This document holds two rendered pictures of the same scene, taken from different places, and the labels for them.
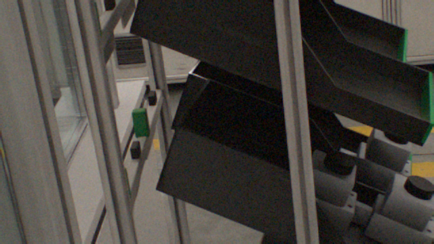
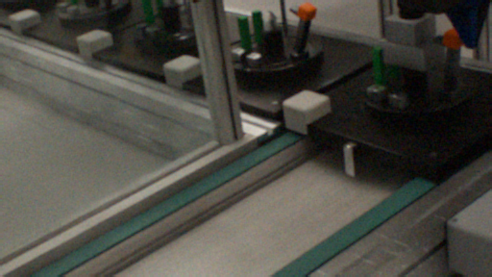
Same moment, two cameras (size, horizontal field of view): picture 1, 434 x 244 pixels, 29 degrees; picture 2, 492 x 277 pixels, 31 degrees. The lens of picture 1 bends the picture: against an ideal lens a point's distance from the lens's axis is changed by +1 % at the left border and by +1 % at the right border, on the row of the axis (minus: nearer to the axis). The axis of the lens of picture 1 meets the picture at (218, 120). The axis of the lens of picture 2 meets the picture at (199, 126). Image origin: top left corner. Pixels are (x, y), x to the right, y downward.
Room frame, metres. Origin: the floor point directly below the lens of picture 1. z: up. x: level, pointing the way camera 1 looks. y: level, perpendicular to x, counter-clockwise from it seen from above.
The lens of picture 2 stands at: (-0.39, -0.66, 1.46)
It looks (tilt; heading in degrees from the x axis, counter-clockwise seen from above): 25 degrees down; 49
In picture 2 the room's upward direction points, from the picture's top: 10 degrees counter-clockwise
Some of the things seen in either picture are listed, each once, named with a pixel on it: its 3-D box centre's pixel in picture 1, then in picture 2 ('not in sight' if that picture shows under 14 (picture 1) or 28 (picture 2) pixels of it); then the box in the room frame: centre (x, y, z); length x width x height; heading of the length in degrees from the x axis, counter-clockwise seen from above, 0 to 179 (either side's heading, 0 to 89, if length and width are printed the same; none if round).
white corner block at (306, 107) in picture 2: not in sight; (307, 113); (0.38, 0.02, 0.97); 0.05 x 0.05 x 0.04; 85
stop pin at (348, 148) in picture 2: not in sight; (352, 159); (0.34, -0.08, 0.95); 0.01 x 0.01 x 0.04; 85
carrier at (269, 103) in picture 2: not in sight; (272, 37); (0.49, 0.17, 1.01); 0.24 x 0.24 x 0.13; 85
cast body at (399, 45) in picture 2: not in sight; (405, 34); (0.47, -0.08, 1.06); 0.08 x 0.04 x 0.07; 85
